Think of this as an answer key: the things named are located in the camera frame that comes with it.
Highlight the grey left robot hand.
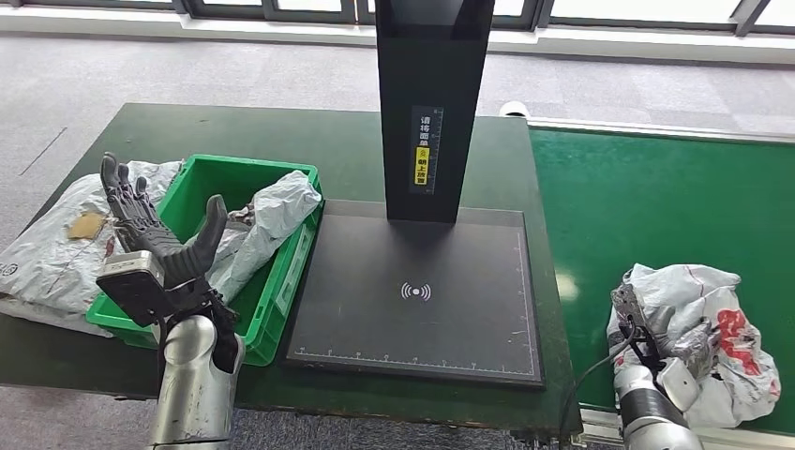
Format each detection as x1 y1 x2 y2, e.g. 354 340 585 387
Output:
98 152 230 290

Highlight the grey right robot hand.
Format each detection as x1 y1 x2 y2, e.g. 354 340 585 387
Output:
645 304 722 380

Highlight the grey parcel with black lettering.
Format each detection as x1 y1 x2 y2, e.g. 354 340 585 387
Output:
607 263 783 429

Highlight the plain grey plastic parcel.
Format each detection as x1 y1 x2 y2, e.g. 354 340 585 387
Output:
186 171 323 306

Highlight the grey parcel with brown patch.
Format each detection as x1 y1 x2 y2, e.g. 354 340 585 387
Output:
0 159 185 339

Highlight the black inbound scanner machine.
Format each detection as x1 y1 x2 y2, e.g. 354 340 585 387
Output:
285 0 547 389

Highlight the green plastic crate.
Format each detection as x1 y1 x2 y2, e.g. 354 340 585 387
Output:
85 154 324 368

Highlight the dark green table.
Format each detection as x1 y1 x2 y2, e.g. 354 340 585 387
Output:
0 102 584 439

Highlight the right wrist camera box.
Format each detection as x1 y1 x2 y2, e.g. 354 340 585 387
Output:
610 282 651 339

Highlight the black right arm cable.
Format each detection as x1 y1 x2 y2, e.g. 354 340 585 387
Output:
559 322 638 445

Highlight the silver conveyor frame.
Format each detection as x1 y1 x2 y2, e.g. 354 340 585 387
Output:
528 115 795 450

